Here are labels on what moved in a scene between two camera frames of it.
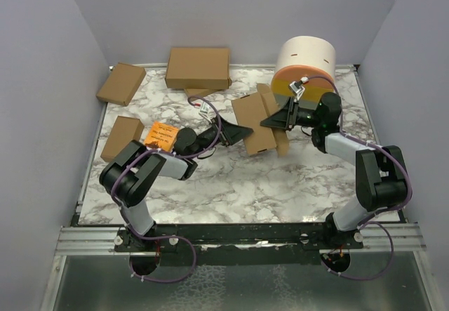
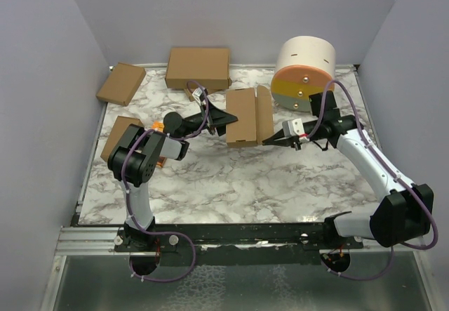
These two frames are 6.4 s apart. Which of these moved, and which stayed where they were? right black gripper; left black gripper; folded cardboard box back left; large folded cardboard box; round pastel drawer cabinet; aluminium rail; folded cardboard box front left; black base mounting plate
Moved: right black gripper; left black gripper
Stayed: folded cardboard box front left; black base mounting plate; aluminium rail; folded cardboard box back left; large folded cardboard box; round pastel drawer cabinet
